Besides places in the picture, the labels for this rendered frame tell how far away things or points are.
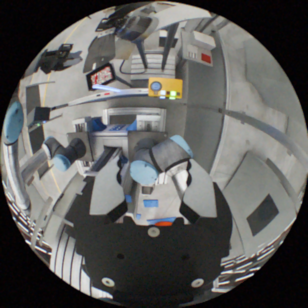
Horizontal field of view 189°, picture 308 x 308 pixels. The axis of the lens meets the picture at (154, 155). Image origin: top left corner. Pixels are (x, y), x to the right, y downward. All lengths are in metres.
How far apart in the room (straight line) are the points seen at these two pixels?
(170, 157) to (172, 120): 1.29
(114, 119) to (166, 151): 1.19
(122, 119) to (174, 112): 0.75
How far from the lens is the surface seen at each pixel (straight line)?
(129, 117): 1.43
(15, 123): 0.27
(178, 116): 1.64
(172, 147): 0.39
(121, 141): 0.72
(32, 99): 2.29
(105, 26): 0.66
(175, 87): 0.53
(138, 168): 0.40
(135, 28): 0.65
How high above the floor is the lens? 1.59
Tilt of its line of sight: 61 degrees down
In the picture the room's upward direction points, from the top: 179 degrees counter-clockwise
